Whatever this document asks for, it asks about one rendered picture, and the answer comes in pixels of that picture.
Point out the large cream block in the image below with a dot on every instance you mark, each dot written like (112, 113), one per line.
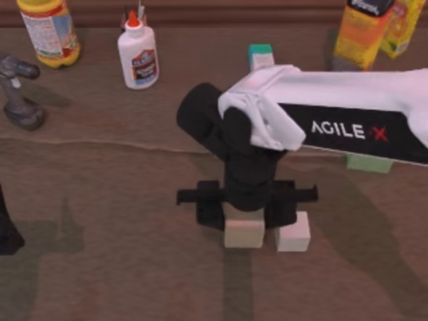
(243, 233)

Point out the teal and pink box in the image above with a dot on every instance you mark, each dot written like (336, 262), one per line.
(261, 57)

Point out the grey power drill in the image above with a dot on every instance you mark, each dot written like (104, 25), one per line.
(20, 91)

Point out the green block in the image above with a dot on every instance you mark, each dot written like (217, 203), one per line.
(368, 164)

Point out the yellow juice carton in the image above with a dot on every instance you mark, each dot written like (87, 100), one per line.
(401, 28)

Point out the white glue bottle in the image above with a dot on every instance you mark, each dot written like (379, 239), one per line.
(137, 55)

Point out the small pale pink block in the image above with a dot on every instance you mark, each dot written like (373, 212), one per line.
(293, 235)

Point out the orange juice carton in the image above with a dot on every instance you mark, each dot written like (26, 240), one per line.
(361, 33)

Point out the yellow mustard bottle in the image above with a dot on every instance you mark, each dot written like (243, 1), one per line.
(49, 32)

